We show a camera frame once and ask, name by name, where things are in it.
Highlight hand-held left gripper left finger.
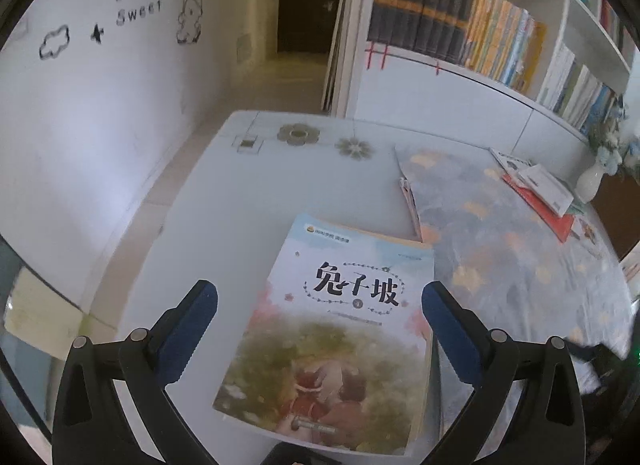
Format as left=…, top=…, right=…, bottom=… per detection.
left=51, top=279, right=219, bottom=465

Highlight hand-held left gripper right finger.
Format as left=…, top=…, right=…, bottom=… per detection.
left=421, top=281, right=587, bottom=465

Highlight pastel cover storybook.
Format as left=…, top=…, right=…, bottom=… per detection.
left=212, top=212, right=435, bottom=457

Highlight red cover book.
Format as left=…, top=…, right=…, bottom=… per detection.
left=501, top=174, right=576, bottom=244

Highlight white picture booklet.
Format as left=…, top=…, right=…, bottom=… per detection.
left=489, top=146, right=534, bottom=172

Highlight row of white blue books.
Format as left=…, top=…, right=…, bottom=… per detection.
left=537, top=42, right=621, bottom=132

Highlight row of yellow spine books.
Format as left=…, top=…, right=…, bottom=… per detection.
left=464, top=0, right=547, bottom=96

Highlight row of dark books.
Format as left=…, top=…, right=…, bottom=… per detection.
left=367, top=0, right=479, bottom=66

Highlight fan pattern tablecloth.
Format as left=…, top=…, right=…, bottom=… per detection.
left=394, top=145, right=638, bottom=361

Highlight white storage box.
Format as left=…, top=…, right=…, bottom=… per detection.
left=620, top=245, right=640, bottom=288

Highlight brown wooden cabinet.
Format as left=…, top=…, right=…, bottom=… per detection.
left=592, top=172, right=640, bottom=262

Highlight white vase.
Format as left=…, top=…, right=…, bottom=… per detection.
left=575, top=162, right=612, bottom=204

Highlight white bookshelf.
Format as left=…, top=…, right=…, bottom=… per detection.
left=344, top=0, right=640, bottom=148

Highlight blue artificial flowers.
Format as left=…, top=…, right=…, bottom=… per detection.
left=587, top=95, right=640, bottom=176

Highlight dark wooden door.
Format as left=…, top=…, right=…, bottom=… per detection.
left=276, top=0, right=347, bottom=54

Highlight white wall access panel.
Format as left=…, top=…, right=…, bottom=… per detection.
left=235, top=32, right=254, bottom=64

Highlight bear wall sticker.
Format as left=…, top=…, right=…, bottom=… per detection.
left=175, top=0, right=204, bottom=46

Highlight cloud wall sticker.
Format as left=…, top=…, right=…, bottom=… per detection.
left=38, top=24, right=72, bottom=62

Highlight black letter wall sticker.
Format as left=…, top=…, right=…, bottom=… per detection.
left=114, top=0, right=164, bottom=26

